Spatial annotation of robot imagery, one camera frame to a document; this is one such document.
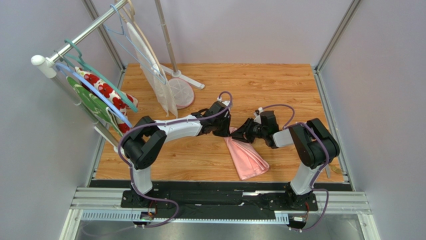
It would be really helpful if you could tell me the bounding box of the beige hanger with white cloth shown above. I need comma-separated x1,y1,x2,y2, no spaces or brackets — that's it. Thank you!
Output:
118,0,178,117

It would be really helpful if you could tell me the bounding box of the light blue thin hanger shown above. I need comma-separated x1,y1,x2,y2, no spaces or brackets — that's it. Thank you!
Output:
103,16,168,85

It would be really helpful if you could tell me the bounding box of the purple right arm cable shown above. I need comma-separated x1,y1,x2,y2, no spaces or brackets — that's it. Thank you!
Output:
256,104,331,233

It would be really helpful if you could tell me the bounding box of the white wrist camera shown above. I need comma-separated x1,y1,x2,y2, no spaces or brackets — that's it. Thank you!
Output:
253,107,264,124
216,96,233,109

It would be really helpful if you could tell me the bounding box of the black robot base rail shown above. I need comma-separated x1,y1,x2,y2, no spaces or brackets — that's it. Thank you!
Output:
120,181,319,220

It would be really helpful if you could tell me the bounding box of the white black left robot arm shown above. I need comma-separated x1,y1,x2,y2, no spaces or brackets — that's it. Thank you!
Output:
118,100,232,197

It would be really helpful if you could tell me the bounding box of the blue plastic hanger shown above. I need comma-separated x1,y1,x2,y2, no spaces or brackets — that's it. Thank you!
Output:
54,63,133,127

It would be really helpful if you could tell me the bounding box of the red floral white cloth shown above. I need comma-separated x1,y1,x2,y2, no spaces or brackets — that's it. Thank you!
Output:
71,66,131,134

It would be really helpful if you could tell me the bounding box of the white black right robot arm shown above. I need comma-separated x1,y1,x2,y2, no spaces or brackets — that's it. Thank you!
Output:
230,110,340,209

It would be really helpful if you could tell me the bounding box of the pink cloth napkin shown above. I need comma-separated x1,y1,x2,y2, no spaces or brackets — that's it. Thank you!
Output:
224,136,270,181

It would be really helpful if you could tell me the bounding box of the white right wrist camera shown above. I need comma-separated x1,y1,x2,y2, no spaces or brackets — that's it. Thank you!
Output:
253,107,264,124

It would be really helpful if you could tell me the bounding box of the metal clothes rack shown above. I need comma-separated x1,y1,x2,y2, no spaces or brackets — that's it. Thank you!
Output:
30,0,206,156

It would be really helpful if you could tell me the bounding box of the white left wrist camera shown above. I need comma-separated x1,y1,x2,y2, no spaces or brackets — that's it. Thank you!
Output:
216,96,233,109

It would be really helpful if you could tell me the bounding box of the teal plastic hanger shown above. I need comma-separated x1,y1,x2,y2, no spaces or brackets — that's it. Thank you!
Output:
63,38,139,114

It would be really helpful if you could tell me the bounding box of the green patterned cloth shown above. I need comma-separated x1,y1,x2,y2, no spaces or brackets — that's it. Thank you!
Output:
66,76,124,137

